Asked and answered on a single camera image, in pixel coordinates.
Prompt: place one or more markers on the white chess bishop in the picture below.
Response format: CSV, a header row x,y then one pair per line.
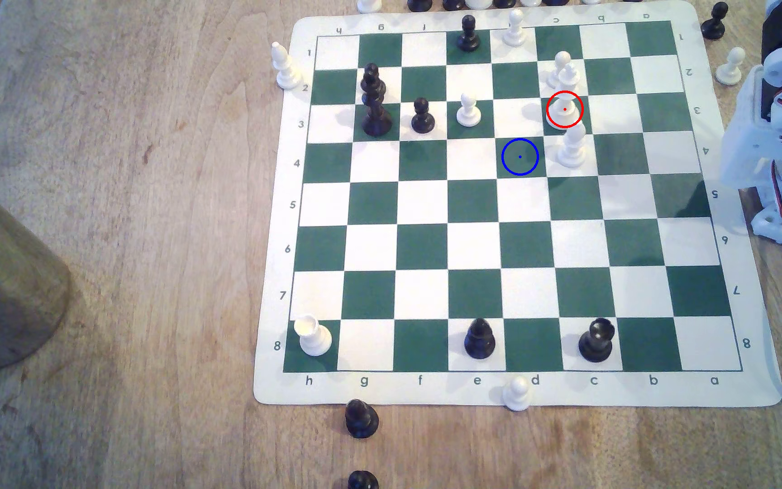
x,y
287,71
564,112

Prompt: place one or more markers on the green white chess mat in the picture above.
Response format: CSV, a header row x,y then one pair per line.
x,y
472,244

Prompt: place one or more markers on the white chess rook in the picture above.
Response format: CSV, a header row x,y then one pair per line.
x,y
315,338

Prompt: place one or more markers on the tall black chess piece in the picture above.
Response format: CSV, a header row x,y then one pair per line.
x,y
377,122

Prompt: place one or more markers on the black chess pawn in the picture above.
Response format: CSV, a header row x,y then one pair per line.
x,y
422,119
714,26
468,37

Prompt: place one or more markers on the tall white chess piece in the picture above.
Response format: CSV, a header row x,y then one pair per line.
x,y
572,151

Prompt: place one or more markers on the brown wooden cylinder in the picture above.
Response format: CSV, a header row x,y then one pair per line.
x,y
4,285

